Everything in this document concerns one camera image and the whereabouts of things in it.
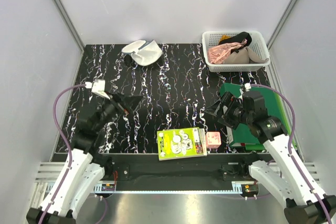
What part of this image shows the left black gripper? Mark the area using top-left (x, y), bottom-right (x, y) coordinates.
top-left (94, 90), bottom-right (143, 131)

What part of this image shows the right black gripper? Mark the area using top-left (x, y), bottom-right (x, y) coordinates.
top-left (205, 91), bottom-right (253, 130)

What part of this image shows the beige bra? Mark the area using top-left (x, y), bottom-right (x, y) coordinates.
top-left (223, 47), bottom-right (269, 64)

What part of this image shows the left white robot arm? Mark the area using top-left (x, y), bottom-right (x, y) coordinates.
top-left (26, 93), bottom-right (143, 223)

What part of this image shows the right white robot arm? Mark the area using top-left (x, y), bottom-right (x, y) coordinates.
top-left (205, 91), bottom-right (335, 223)

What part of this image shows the pink cube box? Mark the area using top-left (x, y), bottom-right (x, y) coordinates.
top-left (205, 132), bottom-right (222, 149)

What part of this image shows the green binder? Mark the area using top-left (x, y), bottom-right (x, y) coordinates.
top-left (220, 84), bottom-right (291, 145)

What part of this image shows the black marble mat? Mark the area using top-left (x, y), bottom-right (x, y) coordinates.
top-left (76, 44), bottom-right (271, 154)

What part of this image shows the green illustrated book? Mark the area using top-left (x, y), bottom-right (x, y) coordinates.
top-left (157, 127), bottom-right (207, 161)

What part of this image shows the pink satin garment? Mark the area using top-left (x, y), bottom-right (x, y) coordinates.
top-left (207, 42), bottom-right (245, 64)

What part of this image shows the white plastic basket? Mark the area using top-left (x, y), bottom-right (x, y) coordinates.
top-left (202, 31), bottom-right (270, 72)

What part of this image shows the yellow garment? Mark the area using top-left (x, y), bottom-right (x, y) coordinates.
top-left (220, 35), bottom-right (231, 41)

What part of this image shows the black garment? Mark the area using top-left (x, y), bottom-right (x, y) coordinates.
top-left (218, 31), bottom-right (252, 47)

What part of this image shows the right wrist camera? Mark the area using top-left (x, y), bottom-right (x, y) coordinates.
top-left (241, 83), bottom-right (266, 112)

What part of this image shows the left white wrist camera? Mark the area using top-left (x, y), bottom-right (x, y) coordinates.
top-left (85, 79), bottom-right (110, 100)

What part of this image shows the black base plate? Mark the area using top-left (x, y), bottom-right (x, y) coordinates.
top-left (107, 153), bottom-right (271, 191)

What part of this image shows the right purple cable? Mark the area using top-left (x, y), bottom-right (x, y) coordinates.
top-left (249, 83), bottom-right (332, 224)

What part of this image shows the purple cable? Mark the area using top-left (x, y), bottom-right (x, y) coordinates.
top-left (249, 83), bottom-right (332, 224)
top-left (38, 83), bottom-right (89, 224)

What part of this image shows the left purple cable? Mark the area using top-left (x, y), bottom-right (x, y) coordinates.
top-left (38, 83), bottom-right (89, 224)

